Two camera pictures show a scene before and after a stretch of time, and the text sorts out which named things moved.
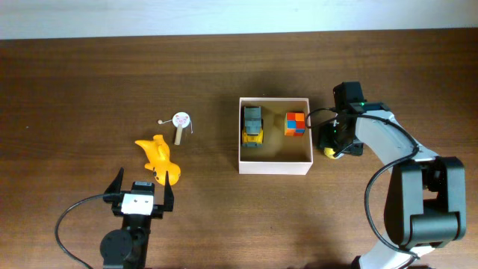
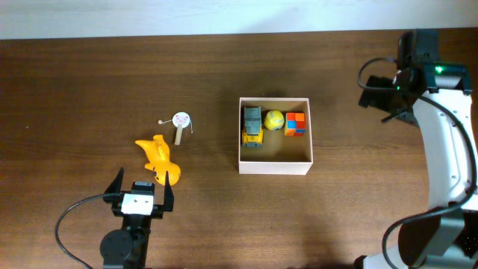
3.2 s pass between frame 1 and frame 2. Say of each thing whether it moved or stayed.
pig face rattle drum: stayed
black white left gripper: stayed
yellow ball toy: moved
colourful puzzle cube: stayed
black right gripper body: moved
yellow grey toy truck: stayed
